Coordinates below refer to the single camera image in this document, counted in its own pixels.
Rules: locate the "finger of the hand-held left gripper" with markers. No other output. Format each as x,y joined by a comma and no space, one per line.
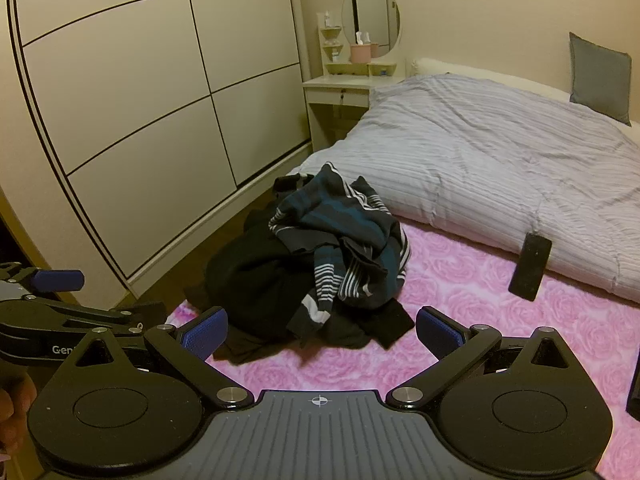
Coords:
60,280
100,314

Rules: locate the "person's left hand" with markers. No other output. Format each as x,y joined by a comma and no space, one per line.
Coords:
15,410

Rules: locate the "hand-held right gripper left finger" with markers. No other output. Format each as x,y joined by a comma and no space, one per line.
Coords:
205,334

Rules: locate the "dark object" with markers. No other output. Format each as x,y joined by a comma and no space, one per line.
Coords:
634,395

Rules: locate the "small white bottle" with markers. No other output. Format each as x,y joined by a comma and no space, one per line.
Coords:
328,19

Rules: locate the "pink tissue box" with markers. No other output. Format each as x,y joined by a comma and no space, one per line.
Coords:
361,52

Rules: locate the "round mirror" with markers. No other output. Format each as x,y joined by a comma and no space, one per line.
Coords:
372,10

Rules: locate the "white vanity table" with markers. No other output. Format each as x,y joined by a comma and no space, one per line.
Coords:
330,96

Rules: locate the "white sliding-door wardrobe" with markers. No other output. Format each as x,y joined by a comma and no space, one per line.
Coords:
125,110

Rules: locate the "cream desktop shelf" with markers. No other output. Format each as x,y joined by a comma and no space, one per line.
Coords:
340,67

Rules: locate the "black clothes pile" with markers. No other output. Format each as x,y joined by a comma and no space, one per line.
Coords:
250,280

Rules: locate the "grey pillow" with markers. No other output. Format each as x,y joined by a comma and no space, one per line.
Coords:
600,77

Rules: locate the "grey striped duvet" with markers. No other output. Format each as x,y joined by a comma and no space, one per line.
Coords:
475,160

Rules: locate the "striped knit shirt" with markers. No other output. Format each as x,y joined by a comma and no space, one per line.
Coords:
330,220

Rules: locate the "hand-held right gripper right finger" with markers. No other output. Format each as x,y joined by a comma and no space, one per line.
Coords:
440,332

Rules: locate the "pink floral blanket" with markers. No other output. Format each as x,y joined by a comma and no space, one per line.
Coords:
475,320

